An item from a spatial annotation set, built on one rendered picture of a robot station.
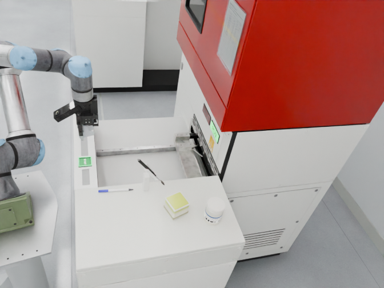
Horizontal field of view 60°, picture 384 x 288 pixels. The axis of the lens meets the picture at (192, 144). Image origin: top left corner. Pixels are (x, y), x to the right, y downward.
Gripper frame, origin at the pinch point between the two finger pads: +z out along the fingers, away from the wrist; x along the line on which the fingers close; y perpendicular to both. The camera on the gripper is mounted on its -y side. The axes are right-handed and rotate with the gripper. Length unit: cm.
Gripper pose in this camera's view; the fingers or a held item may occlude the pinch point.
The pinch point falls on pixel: (80, 137)
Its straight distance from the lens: 144.5
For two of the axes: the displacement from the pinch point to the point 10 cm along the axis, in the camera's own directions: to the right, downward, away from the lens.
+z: -1.5, 7.3, 6.7
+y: 9.6, -0.7, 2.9
